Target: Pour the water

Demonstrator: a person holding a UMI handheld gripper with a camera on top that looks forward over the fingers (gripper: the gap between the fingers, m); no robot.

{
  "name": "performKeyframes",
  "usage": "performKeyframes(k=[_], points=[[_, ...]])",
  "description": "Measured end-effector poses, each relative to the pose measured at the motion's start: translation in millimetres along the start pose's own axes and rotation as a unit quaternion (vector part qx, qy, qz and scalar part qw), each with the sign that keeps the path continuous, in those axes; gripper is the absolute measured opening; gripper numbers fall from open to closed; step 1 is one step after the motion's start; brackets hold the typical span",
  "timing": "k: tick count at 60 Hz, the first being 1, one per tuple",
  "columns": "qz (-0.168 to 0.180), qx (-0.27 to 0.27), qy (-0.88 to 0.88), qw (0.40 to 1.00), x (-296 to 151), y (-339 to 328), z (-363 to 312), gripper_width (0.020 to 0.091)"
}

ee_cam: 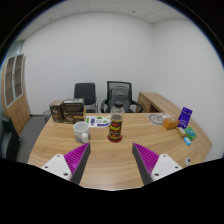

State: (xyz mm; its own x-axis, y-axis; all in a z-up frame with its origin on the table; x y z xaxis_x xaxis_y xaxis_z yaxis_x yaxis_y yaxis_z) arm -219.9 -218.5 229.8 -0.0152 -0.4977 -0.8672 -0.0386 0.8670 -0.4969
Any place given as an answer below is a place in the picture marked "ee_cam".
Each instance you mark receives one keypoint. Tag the small white round object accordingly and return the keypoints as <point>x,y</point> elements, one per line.
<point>188,161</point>

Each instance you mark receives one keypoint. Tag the wooden shelf cabinet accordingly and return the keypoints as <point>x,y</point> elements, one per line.
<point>16,110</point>

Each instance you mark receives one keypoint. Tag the white printed sticker sheet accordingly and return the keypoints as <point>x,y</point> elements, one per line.
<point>98,121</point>

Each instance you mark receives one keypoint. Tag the clear bottle with dark drink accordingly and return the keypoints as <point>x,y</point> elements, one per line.
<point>116,126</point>

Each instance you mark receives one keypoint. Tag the grey waste bin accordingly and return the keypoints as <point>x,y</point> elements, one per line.
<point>47,116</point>

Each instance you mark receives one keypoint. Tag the wooden side desk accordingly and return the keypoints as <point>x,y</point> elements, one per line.
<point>150,101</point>

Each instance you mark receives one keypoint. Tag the orange box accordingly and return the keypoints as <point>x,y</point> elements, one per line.
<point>170,123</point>

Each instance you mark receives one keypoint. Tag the white and grey mug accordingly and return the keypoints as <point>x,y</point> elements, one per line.
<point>80,131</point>

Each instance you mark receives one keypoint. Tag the green box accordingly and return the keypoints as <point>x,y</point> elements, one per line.
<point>190,133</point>

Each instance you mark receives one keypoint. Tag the black leather sofa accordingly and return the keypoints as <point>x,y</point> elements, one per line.
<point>8,140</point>

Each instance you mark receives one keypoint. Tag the small blue box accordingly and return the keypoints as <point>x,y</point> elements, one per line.
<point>187,141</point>

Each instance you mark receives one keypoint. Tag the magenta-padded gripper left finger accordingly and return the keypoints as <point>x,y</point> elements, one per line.
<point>75,158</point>

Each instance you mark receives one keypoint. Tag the dark striped cardboard box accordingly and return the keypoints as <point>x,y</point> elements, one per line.
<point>73,106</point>

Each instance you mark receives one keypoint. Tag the purple standing card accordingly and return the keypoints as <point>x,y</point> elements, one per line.
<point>185,117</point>

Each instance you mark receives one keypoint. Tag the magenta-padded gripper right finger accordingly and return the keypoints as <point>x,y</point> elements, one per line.
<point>148,158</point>

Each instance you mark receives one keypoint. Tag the black padded office chair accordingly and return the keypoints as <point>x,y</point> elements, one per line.
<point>85,93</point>

